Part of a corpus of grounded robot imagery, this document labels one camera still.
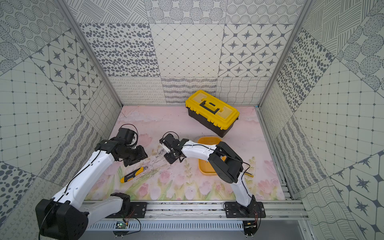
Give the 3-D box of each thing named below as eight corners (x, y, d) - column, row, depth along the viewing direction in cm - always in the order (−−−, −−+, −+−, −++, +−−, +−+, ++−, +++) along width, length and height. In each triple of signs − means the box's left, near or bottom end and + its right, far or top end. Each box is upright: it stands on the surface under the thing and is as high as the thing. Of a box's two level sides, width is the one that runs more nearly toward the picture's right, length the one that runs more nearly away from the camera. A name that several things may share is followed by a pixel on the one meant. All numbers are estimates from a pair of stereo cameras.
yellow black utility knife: (122, 184, 84) (121, 183, 82) (121, 180, 86) (119, 179, 84) (145, 171, 89) (144, 170, 87) (143, 167, 90) (142, 166, 89)
